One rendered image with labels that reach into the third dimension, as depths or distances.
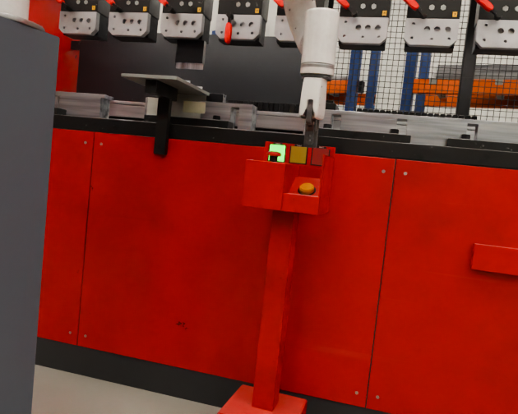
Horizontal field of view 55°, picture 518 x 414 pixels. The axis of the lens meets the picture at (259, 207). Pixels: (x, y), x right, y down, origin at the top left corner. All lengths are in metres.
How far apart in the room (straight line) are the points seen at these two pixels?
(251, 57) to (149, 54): 0.49
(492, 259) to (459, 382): 0.36
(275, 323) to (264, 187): 0.36
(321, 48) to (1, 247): 0.84
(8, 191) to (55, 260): 0.73
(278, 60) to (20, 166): 1.35
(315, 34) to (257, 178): 0.38
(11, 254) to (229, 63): 1.41
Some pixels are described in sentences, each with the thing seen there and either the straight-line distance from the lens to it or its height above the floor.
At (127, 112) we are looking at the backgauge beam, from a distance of 2.13.
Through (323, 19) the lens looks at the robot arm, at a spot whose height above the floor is 1.13.
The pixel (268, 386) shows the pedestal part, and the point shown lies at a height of 0.19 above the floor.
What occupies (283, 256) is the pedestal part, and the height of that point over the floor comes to 0.54.
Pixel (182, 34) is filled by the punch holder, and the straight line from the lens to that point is 1.78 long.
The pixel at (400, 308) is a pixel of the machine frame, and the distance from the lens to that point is 1.49.
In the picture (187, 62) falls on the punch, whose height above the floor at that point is 1.10.
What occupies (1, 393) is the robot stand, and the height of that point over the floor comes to 0.22.
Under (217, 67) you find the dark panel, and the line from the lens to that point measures 2.30.
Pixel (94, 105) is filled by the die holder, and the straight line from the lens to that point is 1.91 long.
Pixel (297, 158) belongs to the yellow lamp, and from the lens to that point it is 1.39.
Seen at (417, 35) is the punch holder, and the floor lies 1.20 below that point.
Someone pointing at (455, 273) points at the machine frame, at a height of 0.53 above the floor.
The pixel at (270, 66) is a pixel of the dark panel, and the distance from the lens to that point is 2.23.
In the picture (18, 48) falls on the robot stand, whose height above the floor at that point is 0.95.
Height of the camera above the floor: 0.75
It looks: 4 degrees down
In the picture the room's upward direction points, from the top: 6 degrees clockwise
